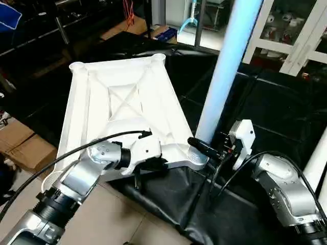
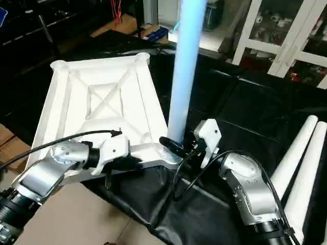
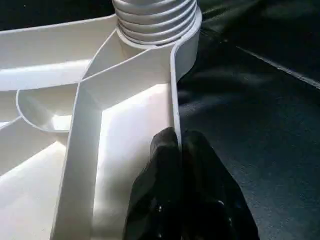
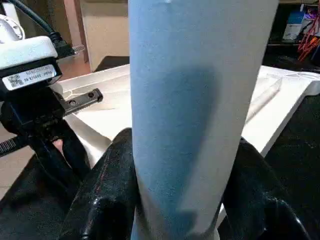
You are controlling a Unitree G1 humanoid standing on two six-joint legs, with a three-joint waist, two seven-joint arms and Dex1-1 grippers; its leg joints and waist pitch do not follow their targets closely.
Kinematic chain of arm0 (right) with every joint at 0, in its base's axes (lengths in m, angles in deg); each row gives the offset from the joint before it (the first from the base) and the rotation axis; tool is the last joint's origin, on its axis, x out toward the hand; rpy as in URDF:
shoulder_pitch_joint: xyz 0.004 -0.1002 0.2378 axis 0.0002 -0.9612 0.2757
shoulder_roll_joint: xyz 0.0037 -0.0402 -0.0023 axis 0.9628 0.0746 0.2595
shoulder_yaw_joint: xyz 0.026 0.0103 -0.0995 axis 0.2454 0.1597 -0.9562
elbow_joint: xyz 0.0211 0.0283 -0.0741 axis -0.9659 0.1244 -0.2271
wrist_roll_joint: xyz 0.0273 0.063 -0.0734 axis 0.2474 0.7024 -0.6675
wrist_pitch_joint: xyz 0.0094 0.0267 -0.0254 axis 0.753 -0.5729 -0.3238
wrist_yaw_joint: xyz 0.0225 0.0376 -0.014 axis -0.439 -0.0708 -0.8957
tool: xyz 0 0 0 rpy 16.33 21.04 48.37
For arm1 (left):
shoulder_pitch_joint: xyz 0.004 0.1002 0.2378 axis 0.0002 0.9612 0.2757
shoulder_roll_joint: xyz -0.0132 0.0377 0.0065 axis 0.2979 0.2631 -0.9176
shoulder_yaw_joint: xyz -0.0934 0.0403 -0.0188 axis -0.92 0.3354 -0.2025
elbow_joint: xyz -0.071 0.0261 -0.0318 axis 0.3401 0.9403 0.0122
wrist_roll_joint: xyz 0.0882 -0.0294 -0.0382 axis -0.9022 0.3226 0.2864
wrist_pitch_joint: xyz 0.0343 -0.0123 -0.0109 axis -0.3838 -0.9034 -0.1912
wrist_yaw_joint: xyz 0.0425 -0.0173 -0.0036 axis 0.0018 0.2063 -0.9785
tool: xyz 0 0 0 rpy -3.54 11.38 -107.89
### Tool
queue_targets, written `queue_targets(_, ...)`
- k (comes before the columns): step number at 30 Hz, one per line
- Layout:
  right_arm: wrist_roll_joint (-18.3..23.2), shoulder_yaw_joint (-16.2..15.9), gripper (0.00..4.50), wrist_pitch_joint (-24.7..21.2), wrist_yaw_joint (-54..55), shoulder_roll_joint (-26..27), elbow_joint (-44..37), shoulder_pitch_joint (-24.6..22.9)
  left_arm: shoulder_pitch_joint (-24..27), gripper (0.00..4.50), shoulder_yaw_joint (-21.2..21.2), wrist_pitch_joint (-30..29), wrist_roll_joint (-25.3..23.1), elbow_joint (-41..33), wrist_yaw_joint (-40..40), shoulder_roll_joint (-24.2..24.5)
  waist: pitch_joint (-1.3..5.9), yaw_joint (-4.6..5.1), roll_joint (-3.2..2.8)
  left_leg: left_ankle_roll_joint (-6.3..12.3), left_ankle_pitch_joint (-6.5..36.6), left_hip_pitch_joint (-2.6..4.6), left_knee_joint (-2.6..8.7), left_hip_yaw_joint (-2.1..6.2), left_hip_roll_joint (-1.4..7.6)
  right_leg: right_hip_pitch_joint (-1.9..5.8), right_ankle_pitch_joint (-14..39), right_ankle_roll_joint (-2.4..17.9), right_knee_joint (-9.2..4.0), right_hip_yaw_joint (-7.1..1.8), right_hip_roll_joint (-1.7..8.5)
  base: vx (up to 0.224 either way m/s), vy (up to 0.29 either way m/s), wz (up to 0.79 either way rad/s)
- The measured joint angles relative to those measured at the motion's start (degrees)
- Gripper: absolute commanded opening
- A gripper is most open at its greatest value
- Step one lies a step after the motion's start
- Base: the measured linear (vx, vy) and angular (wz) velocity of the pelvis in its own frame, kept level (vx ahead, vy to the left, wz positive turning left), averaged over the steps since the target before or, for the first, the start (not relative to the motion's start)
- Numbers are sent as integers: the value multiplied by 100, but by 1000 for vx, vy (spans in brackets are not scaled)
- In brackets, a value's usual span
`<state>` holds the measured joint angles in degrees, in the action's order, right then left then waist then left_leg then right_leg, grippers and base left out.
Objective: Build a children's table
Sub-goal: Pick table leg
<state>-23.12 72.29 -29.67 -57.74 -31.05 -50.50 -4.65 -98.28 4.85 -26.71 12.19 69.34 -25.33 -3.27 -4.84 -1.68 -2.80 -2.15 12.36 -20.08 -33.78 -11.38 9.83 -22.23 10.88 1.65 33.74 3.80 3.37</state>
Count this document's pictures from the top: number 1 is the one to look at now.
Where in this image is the red cable bundle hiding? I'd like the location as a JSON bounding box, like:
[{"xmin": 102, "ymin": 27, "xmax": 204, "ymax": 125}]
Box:
[{"xmin": 122, "ymin": 0, "xmax": 135, "ymax": 26}]

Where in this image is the light blue hanger hook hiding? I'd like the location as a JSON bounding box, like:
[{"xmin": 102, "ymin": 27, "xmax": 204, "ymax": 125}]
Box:
[{"xmin": 179, "ymin": 0, "xmax": 201, "ymax": 34}]

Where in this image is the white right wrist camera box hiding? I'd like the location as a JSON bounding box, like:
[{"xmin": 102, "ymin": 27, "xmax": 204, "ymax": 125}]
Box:
[{"xmin": 228, "ymin": 119, "xmax": 256, "ymax": 171}]

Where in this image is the black work mat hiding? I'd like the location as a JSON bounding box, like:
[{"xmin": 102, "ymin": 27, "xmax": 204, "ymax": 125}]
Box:
[{"xmin": 0, "ymin": 32, "xmax": 327, "ymax": 245}]

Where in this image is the small blue box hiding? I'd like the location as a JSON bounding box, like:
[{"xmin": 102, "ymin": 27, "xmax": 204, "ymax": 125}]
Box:
[{"xmin": 152, "ymin": 27, "xmax": 178, "ymax": 43}]

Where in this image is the white drawer cabinet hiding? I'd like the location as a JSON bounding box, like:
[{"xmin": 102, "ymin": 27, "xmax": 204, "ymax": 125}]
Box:
[{"xmin": 242, "ymin": 0, "xmax": 327, "ymax": 78}]

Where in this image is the white plastic table top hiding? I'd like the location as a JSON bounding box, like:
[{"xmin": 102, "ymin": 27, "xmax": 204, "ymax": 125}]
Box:
[{"xmin": 42, "ymin": 53, "xmax": 210, "ymax": 190}]

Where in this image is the brown cardboard box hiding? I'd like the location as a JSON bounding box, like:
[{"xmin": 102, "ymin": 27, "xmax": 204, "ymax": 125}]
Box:
[{"xmin": 0, "ymin": 118, "xmax": 58, "ymax": 174}]

